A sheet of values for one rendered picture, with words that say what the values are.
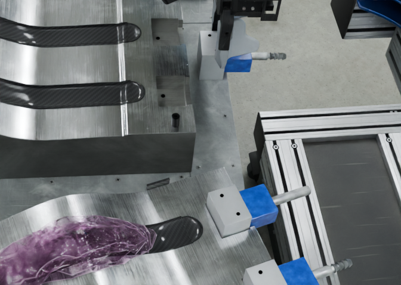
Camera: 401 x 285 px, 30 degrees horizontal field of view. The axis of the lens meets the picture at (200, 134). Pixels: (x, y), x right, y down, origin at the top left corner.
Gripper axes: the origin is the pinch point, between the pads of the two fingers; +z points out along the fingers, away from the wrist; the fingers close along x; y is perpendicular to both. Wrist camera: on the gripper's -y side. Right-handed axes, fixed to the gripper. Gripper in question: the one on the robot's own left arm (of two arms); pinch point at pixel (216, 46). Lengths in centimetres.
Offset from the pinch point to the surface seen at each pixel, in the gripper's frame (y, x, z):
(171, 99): -7.1, -11.4, -1.6
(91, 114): -17.6, -15.7, -3.9
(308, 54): 43, 78, 85
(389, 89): 65, 64, 85
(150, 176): -10.1, -19.6, 4.7
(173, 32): -6.2, 1.2, -1.6
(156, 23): -8.9, 1.2, -3.3
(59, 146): -21.6, -19.5, -2.2
